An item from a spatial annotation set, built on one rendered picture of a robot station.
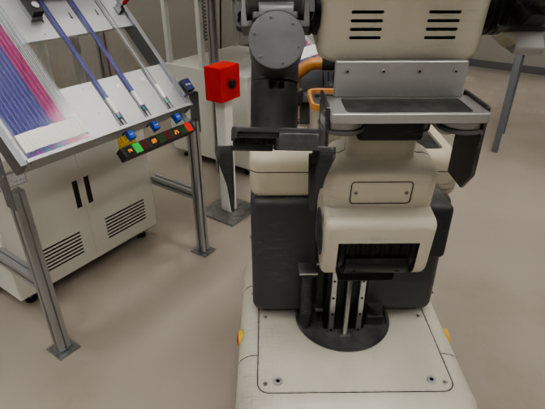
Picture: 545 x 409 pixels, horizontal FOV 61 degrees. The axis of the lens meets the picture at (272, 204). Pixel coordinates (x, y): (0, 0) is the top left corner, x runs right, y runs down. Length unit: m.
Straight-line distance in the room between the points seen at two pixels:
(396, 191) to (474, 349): 1.05
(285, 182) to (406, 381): 0.60
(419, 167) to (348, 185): 0.14
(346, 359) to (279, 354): 0.18
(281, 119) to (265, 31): 0.11
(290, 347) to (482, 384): 0.71
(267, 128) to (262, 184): 0.66
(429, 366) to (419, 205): 0.55
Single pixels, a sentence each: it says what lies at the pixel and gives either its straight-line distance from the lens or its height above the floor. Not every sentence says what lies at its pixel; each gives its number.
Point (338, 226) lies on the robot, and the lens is 0.91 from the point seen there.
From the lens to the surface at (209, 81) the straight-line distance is 2.22.
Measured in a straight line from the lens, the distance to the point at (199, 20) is 2.82.
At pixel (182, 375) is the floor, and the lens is 1.69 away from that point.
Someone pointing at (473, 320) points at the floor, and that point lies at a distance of 2.00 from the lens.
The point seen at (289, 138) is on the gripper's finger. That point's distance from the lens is 0.54.
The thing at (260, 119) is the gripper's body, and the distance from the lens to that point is 0.55.
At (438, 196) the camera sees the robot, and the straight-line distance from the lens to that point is 1.15.
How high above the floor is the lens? 1.27
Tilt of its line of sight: 30 degrees down
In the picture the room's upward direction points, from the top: straight up
